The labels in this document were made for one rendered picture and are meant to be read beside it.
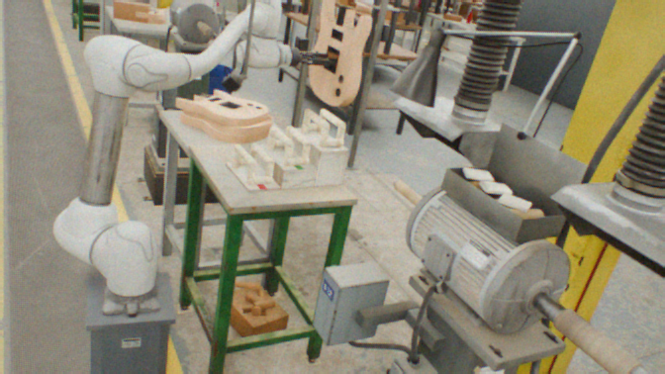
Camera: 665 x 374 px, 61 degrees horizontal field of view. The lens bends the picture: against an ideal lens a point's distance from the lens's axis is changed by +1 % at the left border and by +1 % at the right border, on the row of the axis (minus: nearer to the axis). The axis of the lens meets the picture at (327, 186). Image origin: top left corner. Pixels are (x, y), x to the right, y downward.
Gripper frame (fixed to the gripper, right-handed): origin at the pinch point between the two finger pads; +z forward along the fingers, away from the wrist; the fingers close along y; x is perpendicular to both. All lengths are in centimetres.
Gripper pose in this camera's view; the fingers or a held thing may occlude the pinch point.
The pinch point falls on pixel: (331, 59)
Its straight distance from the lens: 240.7
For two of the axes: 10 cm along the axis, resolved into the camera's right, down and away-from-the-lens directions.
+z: 8.5, -0.6, 5.2
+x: 1.8, -9.0, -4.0
